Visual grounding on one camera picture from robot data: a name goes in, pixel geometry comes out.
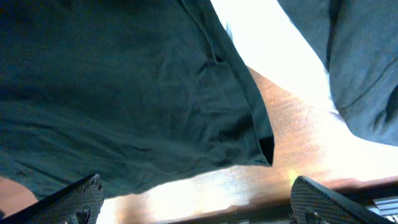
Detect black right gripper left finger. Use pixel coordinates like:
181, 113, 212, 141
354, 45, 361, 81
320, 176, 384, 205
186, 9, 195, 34
1, 174, 104, 224

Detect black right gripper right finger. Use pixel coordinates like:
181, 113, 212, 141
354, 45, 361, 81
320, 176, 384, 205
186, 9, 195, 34
290, 176, 392, 224

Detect black printed garment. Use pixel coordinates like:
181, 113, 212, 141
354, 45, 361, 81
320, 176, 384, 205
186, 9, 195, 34
278, 0, 397, 146

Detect black shorts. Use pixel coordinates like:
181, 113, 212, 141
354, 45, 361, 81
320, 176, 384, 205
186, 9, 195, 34
1, 0, 274, 199

